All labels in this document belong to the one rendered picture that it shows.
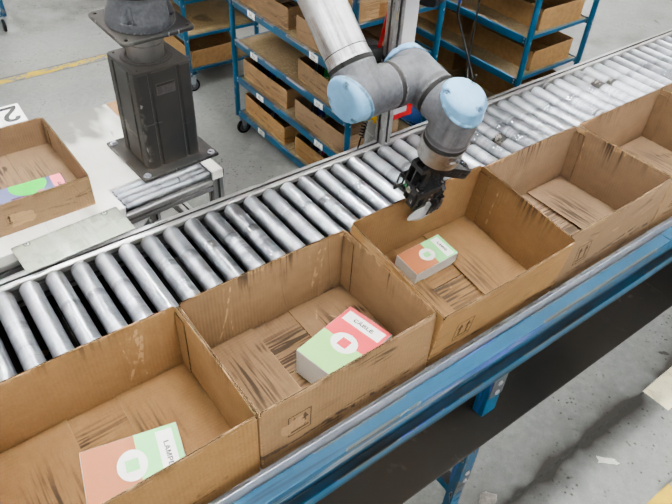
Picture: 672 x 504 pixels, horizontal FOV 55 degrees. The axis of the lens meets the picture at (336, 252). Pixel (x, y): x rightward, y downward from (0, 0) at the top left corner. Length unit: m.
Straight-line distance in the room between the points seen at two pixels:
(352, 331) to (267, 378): 0.19
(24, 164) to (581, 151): 1.64
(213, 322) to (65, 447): 0.34
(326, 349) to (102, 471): 0.44
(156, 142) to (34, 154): 0.41
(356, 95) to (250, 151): 2.36
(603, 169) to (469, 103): 0.72
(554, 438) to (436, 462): 0.95
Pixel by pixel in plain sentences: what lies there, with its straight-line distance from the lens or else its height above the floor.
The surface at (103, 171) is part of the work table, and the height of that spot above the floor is 0.75.
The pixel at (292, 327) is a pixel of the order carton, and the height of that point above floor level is 0.88.
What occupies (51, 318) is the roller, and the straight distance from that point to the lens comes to 1.69.
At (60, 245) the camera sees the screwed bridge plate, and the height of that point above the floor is 0.75.
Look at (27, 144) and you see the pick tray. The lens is 2.27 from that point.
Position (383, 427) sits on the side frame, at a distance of 1.22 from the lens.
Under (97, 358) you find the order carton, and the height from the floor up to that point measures 1.01.
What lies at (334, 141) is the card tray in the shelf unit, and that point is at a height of 0.38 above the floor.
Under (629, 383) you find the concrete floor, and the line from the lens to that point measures 2.69.
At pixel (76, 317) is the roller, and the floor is 0.75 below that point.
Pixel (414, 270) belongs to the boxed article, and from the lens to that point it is 1.45.
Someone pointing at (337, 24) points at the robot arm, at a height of 1.46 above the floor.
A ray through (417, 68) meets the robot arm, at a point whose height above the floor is 1.38.
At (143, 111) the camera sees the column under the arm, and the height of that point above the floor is 0.96.
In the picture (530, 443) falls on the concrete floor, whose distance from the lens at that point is 2.38.
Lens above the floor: 1.93
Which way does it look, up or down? 42 degrees down
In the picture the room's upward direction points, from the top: 4 degrees clockwise
